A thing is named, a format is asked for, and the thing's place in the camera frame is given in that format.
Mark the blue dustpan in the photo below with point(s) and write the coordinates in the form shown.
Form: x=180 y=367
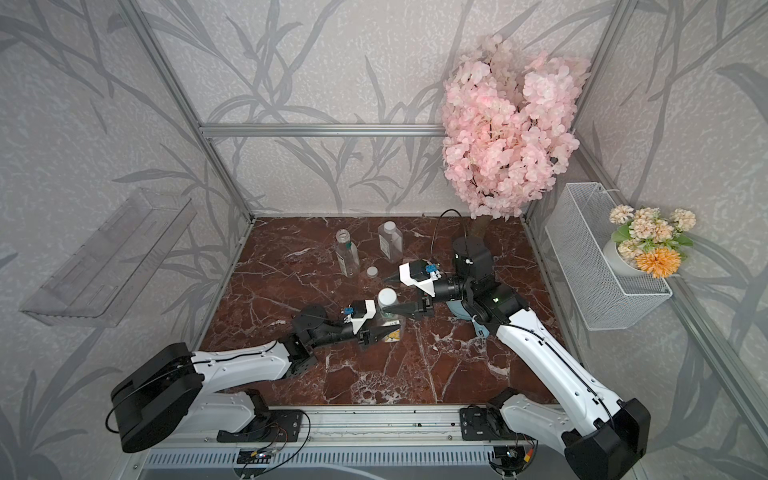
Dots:
x=459 y=312

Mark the potted pastel flower bouquet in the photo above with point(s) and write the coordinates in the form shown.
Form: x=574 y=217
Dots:
x=647 y=244

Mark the white wire mesh basket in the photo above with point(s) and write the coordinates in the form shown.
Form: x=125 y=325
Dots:
x=609 y=294

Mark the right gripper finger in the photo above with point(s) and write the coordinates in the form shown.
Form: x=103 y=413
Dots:
x=393 y=280
x=416 y=310

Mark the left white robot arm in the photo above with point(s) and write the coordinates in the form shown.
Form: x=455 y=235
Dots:
x=182 y=391

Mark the square clear plastic bottle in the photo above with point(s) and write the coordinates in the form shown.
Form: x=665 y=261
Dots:
x=391 y=242

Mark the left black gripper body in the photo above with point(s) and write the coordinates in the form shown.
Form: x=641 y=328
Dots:
x=336 y=331

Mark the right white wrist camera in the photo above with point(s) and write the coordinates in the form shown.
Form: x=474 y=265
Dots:
x=420 y=274

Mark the clear acrylic wall shelf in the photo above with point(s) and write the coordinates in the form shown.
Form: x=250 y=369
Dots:
x=99 y=283

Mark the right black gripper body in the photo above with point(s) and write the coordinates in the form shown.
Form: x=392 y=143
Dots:
x=457 y=290

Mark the pink artificial blossom tree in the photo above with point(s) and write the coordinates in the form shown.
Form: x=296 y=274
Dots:
x=508 y=119

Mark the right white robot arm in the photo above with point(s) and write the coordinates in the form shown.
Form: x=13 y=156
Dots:
x=600 y=435

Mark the right base wiring bundle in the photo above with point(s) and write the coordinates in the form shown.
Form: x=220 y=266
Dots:
x=510 y=459

